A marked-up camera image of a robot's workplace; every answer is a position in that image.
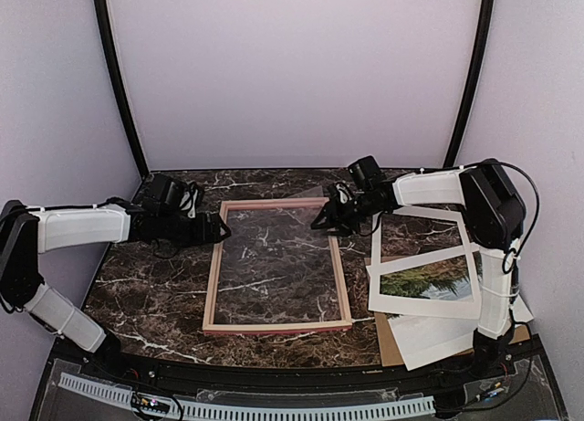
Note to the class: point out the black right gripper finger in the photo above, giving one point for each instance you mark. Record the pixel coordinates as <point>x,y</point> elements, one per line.
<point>321,221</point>
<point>343,230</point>

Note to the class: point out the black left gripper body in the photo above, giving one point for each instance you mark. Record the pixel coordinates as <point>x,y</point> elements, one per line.
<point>183,235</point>

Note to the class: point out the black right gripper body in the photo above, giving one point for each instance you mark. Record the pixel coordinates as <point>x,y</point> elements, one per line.
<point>355,212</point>

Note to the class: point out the clear acrylic sheet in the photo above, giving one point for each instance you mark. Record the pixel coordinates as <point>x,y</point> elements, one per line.
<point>274,266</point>

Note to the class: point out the light wooden picture frame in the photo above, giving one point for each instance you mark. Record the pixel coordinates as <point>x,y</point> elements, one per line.
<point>210,302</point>

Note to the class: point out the white mat board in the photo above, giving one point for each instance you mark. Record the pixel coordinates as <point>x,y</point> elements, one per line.
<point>451,309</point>

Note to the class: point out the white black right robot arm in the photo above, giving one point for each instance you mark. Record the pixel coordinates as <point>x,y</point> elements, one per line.
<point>492,210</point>

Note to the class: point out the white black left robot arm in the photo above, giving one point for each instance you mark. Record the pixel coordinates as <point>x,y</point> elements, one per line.
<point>168,211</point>

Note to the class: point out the landscape photo print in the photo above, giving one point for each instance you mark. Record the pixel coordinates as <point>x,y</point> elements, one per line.
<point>433,339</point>

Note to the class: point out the brown cardboard backing board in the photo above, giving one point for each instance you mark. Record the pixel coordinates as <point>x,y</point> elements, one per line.
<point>388,348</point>

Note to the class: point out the small circuit board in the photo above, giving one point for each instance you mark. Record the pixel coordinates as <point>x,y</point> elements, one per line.
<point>143,403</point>

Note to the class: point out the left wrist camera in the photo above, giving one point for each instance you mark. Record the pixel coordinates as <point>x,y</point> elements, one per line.
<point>191,200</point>

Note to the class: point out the black right corner post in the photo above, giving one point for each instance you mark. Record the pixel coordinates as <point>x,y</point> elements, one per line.
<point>471,82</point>

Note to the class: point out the black corner post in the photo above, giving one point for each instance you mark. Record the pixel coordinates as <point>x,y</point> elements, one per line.
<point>471,82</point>
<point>102,14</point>

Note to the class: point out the black left corner post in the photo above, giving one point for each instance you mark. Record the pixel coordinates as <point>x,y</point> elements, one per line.
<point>102,14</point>

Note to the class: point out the grey slotted cable duct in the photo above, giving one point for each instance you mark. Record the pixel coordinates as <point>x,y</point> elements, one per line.
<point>223,405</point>

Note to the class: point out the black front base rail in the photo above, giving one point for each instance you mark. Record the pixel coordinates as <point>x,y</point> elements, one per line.
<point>522,387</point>

